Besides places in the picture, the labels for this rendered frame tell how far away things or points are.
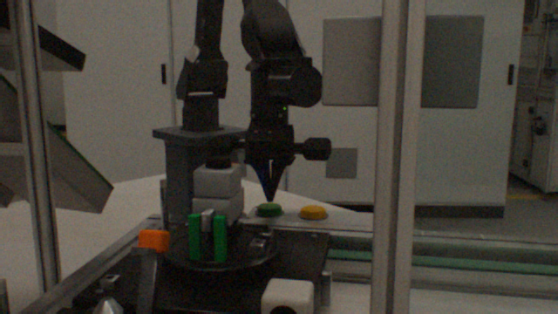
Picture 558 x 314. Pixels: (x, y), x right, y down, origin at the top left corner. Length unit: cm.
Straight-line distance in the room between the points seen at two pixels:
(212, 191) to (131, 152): 329
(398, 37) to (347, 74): 5
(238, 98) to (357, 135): 88
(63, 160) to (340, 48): 41
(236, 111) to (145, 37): 81
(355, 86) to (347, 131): 325
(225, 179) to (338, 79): 20
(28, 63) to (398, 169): 41
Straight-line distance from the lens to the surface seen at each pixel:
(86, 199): 74
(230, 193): 56
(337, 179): 372
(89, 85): 388
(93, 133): 391
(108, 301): 37
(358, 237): 73
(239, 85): 362
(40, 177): 63
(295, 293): 50
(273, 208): 80
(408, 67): 38
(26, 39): 61
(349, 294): 66
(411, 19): 38
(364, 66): 41
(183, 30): 367
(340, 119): 364
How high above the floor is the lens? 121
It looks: 12 degrees down
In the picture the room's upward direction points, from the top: straight up
